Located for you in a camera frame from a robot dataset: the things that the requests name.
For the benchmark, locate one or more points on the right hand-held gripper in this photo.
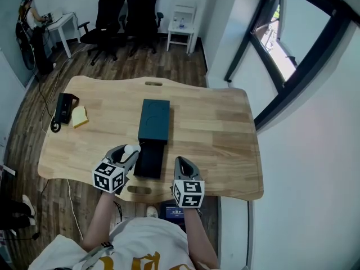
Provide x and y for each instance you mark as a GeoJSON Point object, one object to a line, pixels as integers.
{"type": "Point", "coordinates": [188, 194]}

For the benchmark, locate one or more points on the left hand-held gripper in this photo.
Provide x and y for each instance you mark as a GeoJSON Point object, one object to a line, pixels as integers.
{"type": "Point", "coordinates": [108, 177]}

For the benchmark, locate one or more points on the dark box tray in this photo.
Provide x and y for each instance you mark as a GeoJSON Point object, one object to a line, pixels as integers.
{"type": "Point", "coordinates": [149, 162]}

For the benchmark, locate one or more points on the dark box sleeve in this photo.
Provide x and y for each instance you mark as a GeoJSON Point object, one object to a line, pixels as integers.
{"type": "Point", "coordinates": [154, 119]}

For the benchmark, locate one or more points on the person's right forearm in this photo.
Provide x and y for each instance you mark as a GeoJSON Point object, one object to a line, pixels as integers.
{"type": "Point", "coordinates": [198, 235]}

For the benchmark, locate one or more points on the person's left forearm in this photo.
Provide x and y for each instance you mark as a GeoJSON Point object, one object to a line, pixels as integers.
{"type": "Point", "coordinates": [97, 221]}

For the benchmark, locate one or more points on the black device with display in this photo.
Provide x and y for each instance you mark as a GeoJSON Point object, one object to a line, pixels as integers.
{"type": "Point", "coordinates": [173, 209]}

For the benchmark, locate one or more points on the person's white shoe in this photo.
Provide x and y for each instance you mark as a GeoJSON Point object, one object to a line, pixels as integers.
{"type": "Point", "coordinates": [152, 211]}

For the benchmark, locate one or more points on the toy bread slice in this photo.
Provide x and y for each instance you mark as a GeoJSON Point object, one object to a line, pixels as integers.
{"type": "Point", "coordinates": [79, 117]}

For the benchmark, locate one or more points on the black phone stand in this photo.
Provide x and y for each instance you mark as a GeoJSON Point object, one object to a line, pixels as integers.
{"type": "Point", "coordinates": [64, 108]}

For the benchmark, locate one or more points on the person's white printed shirt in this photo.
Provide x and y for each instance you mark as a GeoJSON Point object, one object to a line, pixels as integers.
{"type": "Point", "coordinates": [140, 243]}

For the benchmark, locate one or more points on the black office chair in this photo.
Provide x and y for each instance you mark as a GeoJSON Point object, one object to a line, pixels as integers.
{"type": "Point", "coordinates": [105, 24]}
{"type": "Point", "coordinates": [142, 13]}

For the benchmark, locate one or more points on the white stool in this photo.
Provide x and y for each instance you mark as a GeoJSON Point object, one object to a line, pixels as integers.
{"type": "Point", "coordinates": [181, 31]}

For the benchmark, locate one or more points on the clear water bottle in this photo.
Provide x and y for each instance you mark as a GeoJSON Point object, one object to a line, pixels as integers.
{"type": "Point", "coordinates": [182, 23]}

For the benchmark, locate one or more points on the white desk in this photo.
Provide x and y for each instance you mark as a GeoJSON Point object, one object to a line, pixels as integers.
{"type": "Point", "coordinates": [63, 24]}

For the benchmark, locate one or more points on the laptop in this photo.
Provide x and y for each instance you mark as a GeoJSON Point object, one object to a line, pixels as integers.
{"type": "Point", "coordinates": [53, 16]}

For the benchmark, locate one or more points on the black window frame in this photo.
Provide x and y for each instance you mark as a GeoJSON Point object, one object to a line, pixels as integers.
{"type": "Point", "coordinates": [298, 66]}

